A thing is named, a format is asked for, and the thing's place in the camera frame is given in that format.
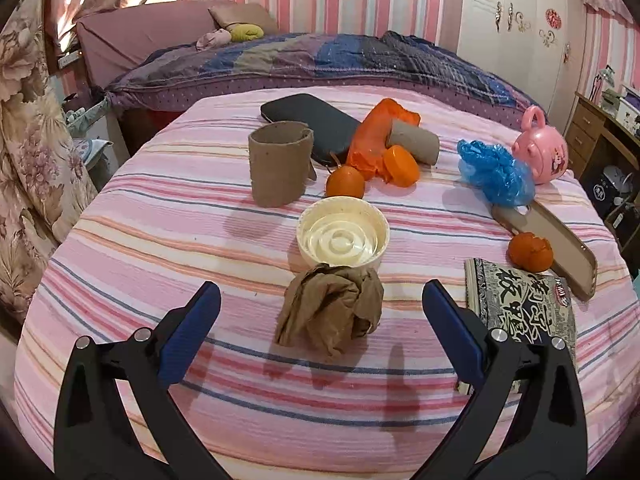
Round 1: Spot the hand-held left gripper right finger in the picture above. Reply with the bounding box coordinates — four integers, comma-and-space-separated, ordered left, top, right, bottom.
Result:
415, 280, 588, 480

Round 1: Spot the mauve sofa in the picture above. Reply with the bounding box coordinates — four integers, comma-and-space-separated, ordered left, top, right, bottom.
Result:
75, 0, 281, 92

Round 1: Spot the black soft case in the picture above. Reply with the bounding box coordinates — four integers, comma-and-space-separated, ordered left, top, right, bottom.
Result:
260, 93, 362, 165

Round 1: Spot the wide brown cardboard sleeve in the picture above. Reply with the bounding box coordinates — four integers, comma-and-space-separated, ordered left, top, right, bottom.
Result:
248, 121, 317, 208

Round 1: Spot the cream round plastic lid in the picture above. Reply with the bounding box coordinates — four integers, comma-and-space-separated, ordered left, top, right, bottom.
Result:
296, 196, 390, 269

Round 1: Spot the floral cloth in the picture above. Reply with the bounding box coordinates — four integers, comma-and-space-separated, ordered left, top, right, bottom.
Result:
0, 0, 98, 326

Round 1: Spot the pink striped bedsheet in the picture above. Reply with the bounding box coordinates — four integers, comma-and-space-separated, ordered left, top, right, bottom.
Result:
14, 85, 636, 480

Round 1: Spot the desk lamp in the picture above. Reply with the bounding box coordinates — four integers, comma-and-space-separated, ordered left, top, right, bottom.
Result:
592, 65, 616, 106

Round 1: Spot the orange plastic cap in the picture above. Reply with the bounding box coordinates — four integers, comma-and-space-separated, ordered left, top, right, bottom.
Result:
382, 144, 421, 187

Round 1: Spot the patchwork quilt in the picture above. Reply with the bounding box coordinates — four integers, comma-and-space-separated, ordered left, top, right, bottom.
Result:
102, 31, 531, 111

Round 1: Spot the white wardrobe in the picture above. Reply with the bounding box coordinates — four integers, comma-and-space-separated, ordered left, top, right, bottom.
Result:
457, 0, 588, 121

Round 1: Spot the brown cardboard tube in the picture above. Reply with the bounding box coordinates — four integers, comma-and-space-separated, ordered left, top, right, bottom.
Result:
385, 119, 441, 166

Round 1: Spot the brown pillow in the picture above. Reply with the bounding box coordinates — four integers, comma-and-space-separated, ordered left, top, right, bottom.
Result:
207, 2, 278, 36

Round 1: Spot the black and white printed packet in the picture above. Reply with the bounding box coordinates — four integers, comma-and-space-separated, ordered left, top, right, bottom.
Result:
464, 258, 577, 393

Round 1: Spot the orange fruit with stem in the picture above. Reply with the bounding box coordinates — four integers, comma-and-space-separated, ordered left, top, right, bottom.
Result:
325, 152, 366, 200

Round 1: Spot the blue plastic bag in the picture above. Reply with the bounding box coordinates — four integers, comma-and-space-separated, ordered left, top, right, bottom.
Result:
457, 138, 536, 209

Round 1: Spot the black box under desk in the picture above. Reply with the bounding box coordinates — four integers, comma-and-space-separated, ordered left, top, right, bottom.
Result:
580, 162, 626, 218

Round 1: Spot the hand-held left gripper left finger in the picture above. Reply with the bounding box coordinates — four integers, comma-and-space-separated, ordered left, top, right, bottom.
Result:
54, 281, 236, 480

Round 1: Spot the white box on desk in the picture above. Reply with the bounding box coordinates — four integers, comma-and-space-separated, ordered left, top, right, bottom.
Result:
619, 85, 640, 136

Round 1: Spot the wrinkled orange fruit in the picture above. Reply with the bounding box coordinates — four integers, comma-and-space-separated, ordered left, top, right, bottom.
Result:
508, 232, 554, 274

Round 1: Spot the wooden desk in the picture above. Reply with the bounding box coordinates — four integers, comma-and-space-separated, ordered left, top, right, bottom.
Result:
565, 91, 640, 181

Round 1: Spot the white fan under desk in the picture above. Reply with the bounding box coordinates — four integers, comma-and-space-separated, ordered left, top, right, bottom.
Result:
606, 165, 636, 206

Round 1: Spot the beige phone case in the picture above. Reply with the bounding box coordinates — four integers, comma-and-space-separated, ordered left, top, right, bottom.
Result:
491, 200, 598, 303

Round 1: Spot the yellow cushion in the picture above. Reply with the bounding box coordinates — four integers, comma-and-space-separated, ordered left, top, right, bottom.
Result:
230, 23, 265, 43

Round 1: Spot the pink toy handbag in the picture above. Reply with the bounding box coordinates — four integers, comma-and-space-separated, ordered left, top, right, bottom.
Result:
511, 105, 570, 185

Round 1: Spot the brown cloth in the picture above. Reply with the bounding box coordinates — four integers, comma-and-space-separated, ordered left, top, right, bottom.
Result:
273, 264, 385, 358

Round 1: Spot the pink crumpled cloth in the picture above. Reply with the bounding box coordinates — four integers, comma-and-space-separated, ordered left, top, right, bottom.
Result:
196, 29, 233, 52

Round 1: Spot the orange plastic bag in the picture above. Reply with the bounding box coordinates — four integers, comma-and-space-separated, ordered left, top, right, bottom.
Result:
346, 98, 422, 183

